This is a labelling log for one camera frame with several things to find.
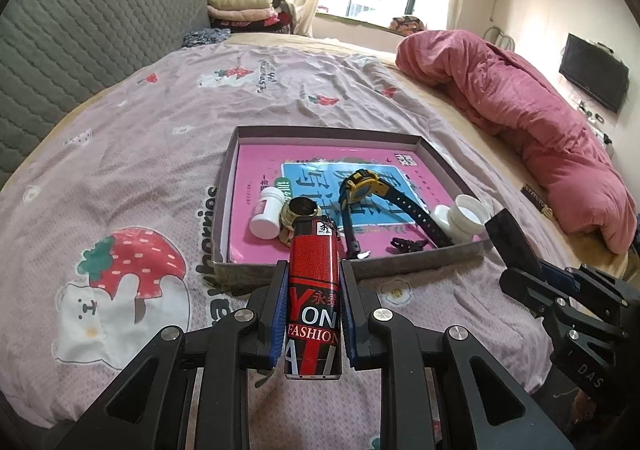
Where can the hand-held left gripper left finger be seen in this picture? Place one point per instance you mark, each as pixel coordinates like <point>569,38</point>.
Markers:
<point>277,325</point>

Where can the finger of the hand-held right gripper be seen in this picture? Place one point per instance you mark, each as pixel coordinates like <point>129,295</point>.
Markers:
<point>530,287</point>
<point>605,285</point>

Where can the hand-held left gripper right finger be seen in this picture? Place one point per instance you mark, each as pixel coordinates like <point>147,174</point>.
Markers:
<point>350,325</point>

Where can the red black lighter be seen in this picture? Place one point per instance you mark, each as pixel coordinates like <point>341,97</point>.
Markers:
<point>312,290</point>

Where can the grey cardboard tray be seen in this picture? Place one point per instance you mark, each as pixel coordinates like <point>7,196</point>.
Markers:
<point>240,275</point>

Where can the white plastic lid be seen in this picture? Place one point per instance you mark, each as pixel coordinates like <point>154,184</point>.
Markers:
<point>467,220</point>

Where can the small black hair clip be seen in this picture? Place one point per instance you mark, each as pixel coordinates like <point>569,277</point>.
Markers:
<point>407,244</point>

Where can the white pill bottle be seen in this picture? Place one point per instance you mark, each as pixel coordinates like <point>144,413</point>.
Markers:
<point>267,215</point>

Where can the gold metal knob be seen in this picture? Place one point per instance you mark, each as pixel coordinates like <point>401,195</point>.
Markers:
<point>297,210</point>

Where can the yellow black wristwatch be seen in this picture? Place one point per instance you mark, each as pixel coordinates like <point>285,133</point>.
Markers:
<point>362,187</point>

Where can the black patterned flat case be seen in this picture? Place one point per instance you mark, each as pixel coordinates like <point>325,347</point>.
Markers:
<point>537,200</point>

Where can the pink book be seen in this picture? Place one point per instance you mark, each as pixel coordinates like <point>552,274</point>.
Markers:
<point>260,164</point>

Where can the pink quilt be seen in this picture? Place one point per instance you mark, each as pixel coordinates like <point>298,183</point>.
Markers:
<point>500,89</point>

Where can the strawberry printed blanket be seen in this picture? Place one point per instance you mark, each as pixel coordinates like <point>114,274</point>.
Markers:
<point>125,154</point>

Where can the metal chair back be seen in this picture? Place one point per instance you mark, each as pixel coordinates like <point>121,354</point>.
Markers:
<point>501,32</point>

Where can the patterned cloth bundle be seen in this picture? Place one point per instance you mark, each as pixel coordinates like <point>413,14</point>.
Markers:
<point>407,24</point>

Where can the blue patterned cloth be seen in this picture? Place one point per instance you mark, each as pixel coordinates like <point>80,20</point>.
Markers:
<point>205,37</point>

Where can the stack of folded clothes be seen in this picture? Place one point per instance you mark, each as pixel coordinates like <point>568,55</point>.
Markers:
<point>240,9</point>

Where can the grey quilted headboard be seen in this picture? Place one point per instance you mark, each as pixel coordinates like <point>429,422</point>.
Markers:
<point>75,29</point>

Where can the black wall television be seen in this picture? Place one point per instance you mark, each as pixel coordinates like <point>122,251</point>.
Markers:
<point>595,72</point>

